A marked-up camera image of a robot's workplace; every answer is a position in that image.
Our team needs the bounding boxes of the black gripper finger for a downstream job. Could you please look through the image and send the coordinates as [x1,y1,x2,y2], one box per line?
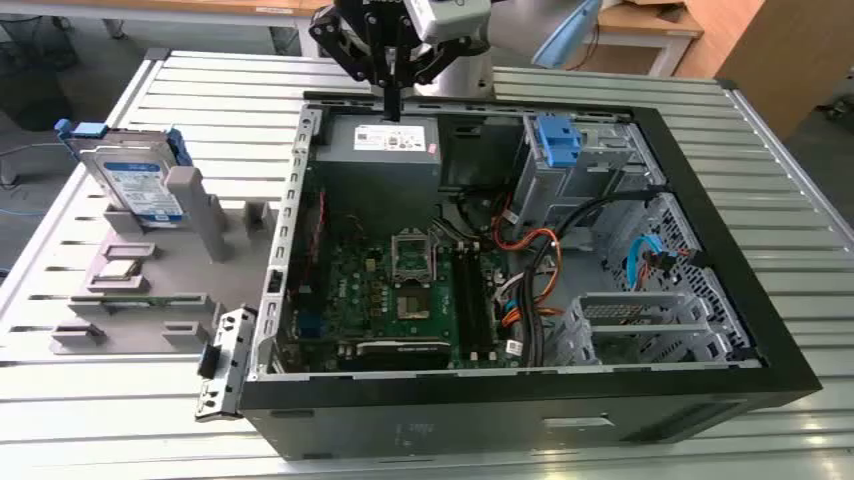
[392,38,474,124]
[308,3,396,124]

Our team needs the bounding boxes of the metal card retention bracket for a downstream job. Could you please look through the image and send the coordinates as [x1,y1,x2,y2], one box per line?
[192,303,260,422]

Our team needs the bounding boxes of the green motherboard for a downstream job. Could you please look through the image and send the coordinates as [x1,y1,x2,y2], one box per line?
[276,234,528,374]

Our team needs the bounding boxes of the grey power supply unit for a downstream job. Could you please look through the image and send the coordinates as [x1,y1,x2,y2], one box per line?
[311,113,443,236]

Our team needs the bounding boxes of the CPU socket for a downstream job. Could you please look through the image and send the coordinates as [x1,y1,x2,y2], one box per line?
[394,292,434,322]

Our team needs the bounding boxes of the brown wooden cabinet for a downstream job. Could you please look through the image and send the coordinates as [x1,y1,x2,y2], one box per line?
[673,0,854,144]

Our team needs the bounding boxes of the small wooden desk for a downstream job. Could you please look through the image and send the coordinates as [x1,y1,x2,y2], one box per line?
[566,0,706,76]

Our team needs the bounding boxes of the orange red wire bundle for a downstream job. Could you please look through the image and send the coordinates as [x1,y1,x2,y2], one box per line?
[491,227,566,329]

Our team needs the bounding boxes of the metal drive cage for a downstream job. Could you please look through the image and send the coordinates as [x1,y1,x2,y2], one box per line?
[511,113,666,241]

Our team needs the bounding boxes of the metal socket cover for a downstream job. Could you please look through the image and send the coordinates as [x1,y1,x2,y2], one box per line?
[388,228,440,284]

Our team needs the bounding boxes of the grey parts rack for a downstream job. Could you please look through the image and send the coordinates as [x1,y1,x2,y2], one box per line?
[49,167,282,355]

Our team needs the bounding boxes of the black RAM slot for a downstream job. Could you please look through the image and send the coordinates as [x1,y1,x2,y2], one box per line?
[468,242,488,362]
[475,242,499,362]
[458,242,479,362]

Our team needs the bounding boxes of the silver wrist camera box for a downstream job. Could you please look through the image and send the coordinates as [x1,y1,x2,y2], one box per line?
[403,0,494,45]

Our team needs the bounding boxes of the silver CPU chip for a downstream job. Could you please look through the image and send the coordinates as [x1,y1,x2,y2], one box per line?
[92,258,146,281]

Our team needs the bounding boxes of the blue data wire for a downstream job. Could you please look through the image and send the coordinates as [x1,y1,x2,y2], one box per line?
[625,233,710,292]

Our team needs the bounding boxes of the blue floor cable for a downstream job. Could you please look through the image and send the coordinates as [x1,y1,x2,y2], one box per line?
[0,141,63,220]

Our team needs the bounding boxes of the green RAM stick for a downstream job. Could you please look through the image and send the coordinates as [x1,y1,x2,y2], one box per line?
[69,294,206,307]

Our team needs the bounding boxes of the black mesh waste bin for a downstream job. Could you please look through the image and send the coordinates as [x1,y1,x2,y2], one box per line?
[0,13,79,132]

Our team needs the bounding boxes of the metal disk bay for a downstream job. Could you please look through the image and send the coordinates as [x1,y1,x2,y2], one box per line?
[563,290,746,366]

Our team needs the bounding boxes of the hard disk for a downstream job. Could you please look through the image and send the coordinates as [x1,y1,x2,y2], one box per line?
[53,118,195,231]

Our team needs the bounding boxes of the empty blue drive carrier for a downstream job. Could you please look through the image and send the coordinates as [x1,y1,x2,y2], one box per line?
[535,114,583,170]

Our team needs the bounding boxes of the long wooden desk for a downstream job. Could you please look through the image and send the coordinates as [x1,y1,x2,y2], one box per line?
[0,0,335,59]

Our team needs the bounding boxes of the black PC case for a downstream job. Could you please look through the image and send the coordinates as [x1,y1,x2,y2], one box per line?
[236,89,823,461]

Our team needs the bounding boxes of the black graphics card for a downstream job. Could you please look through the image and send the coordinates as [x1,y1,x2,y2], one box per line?
[336,339,452,372]

